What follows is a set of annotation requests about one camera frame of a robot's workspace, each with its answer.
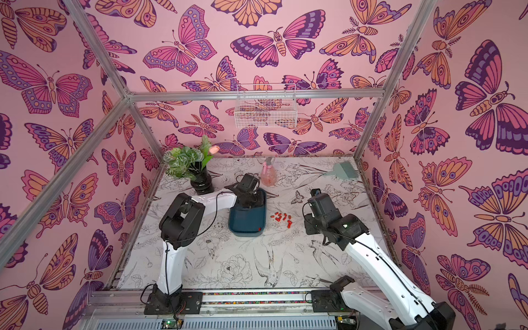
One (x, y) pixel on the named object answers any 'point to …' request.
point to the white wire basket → (269, 105)
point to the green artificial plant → (185, 162)
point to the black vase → (203, 182)
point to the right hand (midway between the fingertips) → (308, 220)
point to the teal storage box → (248, 222)
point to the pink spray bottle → (268, 175)
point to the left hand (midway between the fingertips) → (267, 200)
